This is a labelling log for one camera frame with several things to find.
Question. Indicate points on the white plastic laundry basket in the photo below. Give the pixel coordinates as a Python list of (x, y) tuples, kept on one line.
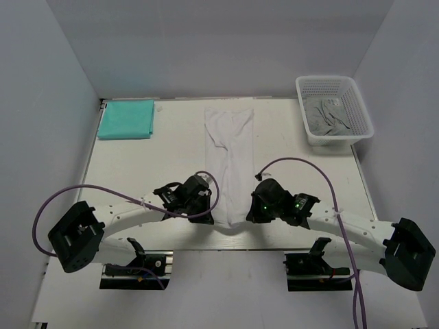
[(346, 91)]

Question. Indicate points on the white t shirt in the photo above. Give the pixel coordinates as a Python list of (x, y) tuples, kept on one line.
[(229, 156)]

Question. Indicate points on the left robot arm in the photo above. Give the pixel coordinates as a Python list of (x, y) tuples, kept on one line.
[(85, 234)]

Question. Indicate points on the grey t shirt in basket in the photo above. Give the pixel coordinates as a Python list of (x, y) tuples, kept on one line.
[(326, 117)]

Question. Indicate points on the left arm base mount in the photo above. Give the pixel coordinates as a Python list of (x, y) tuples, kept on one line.
[(150, 272)]

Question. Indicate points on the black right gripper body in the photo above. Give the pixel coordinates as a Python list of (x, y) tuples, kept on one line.
[(274, 210)]

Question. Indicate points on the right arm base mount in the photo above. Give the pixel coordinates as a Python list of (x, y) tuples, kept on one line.
[(307, 273)]

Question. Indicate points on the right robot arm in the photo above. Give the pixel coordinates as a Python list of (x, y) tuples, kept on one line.
[(399, 250)]

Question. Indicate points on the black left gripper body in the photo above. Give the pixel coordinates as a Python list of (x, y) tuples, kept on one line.
[(201, 204)]

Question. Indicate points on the folded teal t shirt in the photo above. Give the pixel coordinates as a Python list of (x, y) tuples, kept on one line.
[(124, 120)]

